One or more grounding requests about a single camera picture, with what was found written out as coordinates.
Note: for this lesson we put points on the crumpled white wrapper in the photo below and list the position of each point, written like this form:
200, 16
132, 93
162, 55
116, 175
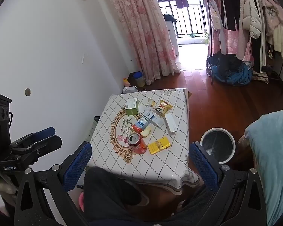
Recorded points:
150, 102

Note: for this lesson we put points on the dark cardboard box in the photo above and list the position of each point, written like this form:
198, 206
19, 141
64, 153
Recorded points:
131, 78

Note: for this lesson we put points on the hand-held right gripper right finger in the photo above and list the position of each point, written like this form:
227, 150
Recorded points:
202, 163

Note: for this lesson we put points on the white balcony appliance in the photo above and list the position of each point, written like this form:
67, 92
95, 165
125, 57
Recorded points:
172, 37

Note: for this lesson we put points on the pink floral curtain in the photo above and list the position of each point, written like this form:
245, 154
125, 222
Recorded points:
233, 42
146, 33

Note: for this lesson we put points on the pink fuzzy coat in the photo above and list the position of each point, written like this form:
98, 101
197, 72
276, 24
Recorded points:
271, 11

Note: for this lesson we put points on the black hanging garments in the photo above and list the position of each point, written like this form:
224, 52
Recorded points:
230, 4

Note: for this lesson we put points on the patterned white tablecloth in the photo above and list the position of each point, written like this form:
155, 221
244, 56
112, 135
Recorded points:
165, 162

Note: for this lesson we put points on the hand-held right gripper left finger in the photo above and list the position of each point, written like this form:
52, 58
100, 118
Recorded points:
78, 161

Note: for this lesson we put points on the blue and black clothes pile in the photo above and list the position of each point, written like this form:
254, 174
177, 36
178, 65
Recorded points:
231, 71

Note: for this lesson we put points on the green and white medicine box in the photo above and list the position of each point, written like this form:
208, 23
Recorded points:
131, 106

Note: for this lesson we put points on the yellow flat box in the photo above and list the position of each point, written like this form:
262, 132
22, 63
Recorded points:
159, 146

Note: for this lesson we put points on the yellow panda snack packet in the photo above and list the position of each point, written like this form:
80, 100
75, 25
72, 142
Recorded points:
162, 108

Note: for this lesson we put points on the white puffer jacket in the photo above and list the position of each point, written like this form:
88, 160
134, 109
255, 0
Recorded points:
250, 16

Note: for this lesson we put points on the light blue blanket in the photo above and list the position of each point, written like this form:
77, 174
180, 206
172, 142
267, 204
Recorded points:
271, 160

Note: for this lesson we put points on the person's left forearm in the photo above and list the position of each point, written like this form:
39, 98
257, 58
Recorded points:
4, 184

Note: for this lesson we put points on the blue and white milk carton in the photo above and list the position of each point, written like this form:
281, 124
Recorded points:
140, 123

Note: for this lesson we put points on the long white box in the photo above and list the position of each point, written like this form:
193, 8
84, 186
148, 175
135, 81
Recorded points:
171, 123

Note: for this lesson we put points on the round wall hole cover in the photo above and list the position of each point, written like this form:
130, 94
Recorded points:
27, 92

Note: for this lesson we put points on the cream coat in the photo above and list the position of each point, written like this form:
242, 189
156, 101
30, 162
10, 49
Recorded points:
280, 42

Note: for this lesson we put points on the red drink can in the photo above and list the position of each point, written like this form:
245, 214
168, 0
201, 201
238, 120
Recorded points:
138, 144

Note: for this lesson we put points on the white round trash bin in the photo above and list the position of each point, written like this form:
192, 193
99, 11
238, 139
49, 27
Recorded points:
228, 136

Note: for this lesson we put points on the white power strip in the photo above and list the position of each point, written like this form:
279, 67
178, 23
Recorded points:
92, 129

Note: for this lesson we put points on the apple slice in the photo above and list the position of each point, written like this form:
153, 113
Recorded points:
146, 131

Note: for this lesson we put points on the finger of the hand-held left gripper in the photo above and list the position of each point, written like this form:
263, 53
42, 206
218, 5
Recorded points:
46, 144
41, 133

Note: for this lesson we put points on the yellow bottle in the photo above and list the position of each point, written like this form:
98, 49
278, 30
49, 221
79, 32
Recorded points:
126, 82

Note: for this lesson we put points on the pink slipper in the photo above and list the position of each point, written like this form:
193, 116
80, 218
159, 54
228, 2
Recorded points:
81, 201

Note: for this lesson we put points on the black balcony railing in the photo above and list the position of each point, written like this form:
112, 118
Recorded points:
193, 16

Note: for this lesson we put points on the white and blue medicine box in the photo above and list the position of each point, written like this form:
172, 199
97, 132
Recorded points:
155, 120

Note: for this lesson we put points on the potted green plant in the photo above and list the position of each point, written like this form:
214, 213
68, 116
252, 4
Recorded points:
206, 37

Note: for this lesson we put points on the jar with blue lid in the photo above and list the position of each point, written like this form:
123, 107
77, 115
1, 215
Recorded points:
139, 78

